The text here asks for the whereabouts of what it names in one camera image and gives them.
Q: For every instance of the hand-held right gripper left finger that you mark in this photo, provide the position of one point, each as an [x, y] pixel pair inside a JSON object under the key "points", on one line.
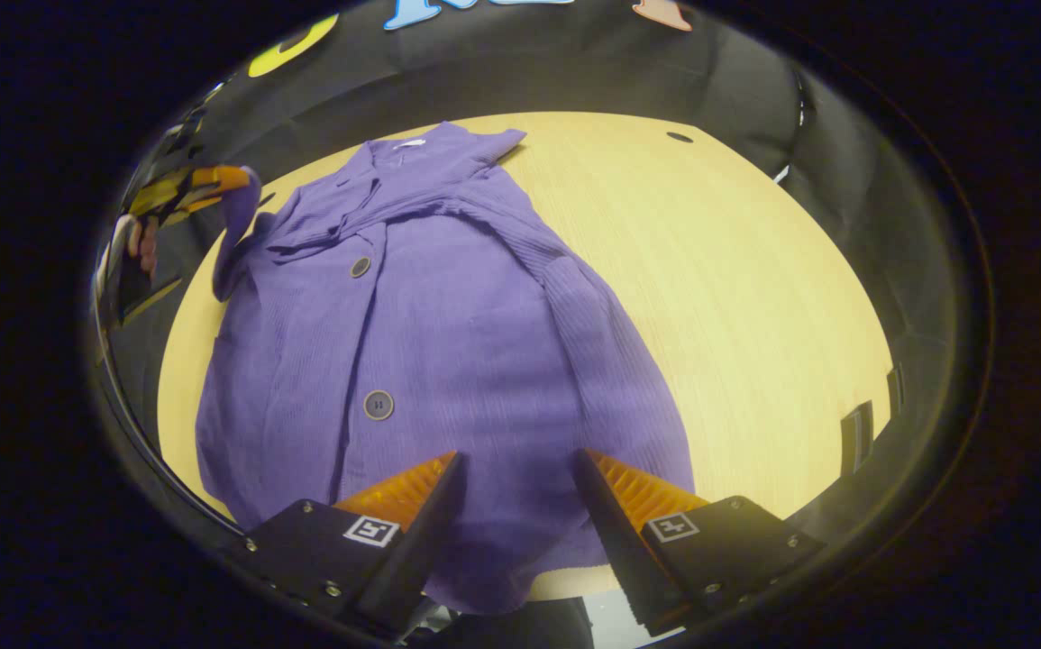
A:
{"points": [[412, 559]]}

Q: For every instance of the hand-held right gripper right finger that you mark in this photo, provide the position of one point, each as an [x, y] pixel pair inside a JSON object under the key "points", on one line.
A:
{"points": [[619, 550]]}

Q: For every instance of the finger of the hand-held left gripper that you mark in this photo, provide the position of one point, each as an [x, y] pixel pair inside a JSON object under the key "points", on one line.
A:
{"points": [[214, 178], [159, 194]]}

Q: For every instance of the purple button cardigan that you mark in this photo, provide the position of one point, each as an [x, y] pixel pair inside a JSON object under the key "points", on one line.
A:
{"points": [[448, 361]]}

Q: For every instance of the black table edge clamp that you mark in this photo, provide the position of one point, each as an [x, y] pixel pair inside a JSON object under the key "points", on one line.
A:
{"points": [[856, 439], [894, 389]]}

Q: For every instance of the black backdrop cloth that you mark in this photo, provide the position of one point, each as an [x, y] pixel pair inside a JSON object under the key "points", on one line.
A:
{"points": [[574, 72]]}

